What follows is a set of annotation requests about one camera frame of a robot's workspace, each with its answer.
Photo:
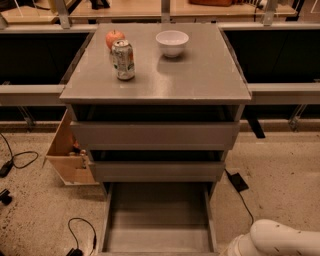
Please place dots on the grey drawer cabinet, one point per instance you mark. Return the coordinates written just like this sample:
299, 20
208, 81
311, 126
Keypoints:
204, 74

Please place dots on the grey drawer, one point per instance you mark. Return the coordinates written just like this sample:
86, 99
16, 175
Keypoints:
154, 127
158, 219
156, 165

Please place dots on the black power adapter right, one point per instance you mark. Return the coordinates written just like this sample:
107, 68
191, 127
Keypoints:
240, 185

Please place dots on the open cardboard box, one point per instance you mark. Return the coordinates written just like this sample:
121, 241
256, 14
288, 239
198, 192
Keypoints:
72, 167

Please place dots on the white ceramic bowl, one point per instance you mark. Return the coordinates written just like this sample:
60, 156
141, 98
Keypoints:
172, 42

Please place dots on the grey middle drawer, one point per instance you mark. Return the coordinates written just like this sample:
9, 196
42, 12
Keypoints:
156, 165

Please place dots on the crushed soda can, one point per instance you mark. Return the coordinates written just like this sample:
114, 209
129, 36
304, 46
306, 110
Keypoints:
123, 62

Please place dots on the metal rail frame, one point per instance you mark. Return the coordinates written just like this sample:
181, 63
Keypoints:
280, 63

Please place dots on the grey bottom drawer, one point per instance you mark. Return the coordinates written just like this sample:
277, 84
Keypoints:
158, 219

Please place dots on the red apple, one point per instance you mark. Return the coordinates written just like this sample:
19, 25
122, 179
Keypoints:
113, 36

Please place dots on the grey top drawer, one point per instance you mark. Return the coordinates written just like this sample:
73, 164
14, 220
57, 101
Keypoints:
154, 127

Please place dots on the wooden back table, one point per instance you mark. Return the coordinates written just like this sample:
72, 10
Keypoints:
45, 13

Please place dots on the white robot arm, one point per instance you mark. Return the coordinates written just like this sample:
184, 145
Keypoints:
270, 238

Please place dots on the black clamp left edge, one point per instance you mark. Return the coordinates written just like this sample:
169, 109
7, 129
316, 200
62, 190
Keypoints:
5, 197

